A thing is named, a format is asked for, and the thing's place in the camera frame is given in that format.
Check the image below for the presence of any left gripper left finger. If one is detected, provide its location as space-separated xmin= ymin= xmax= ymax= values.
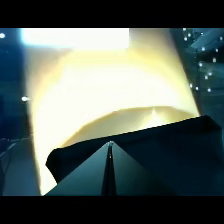
xmin=45 ymin=141 xmax=111 ymax=197

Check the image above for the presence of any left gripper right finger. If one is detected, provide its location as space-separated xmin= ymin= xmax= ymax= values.
xmin=109 ymin=141 xmax=173 ymax=197

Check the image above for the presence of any black T-shirt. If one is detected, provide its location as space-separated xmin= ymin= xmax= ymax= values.
xmin=45 ymin=114 xmax=224 ymax=197

